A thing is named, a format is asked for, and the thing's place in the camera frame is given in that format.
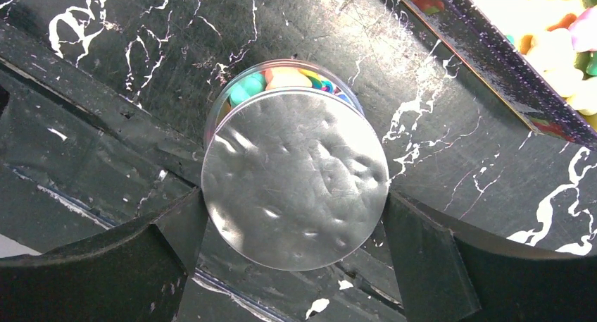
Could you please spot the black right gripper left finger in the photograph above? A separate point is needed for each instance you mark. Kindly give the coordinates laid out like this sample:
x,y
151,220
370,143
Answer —
x,y
136,271

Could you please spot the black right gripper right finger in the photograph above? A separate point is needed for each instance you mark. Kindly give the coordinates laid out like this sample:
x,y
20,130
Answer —
x,y
449,270

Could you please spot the white round jar lid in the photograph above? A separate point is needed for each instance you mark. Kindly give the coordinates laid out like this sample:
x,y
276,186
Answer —
x,y
294,179

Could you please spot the dark tin of star candies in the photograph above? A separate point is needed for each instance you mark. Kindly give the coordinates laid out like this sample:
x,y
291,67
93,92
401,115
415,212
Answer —
x,y
490,55

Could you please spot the clear round plastic jar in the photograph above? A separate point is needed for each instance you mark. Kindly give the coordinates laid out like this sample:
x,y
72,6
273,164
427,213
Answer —
x,y
271,75

